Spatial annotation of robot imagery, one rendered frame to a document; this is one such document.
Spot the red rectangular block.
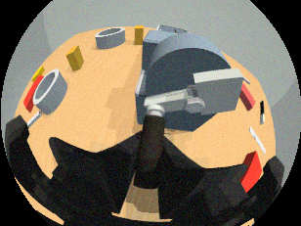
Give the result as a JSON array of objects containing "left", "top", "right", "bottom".
[
  {"left": 240, "top": 84, "right": 256, "bottom": 111},
  {"left": 238, "top": 150, "right": 262, "bottom": 193},
  {"left": 23, "top": 74, "right": 44, "bottom": 112}
]

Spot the grey ring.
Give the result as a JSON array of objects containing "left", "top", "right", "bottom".
[
  {"left": 95, "top": 26, "right": 126, "bottom": 50},
  {"left": 32, "top": 68, "right": 67, "bottom": 115}
]

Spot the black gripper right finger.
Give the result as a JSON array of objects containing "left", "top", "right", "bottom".
[{"left": 157, "top": 136, "right": 248, "bottom": 220}]

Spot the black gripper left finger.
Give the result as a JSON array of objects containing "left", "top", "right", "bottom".
[{"left": 48, "top": 131, "right": 143, "bottom": 214}]

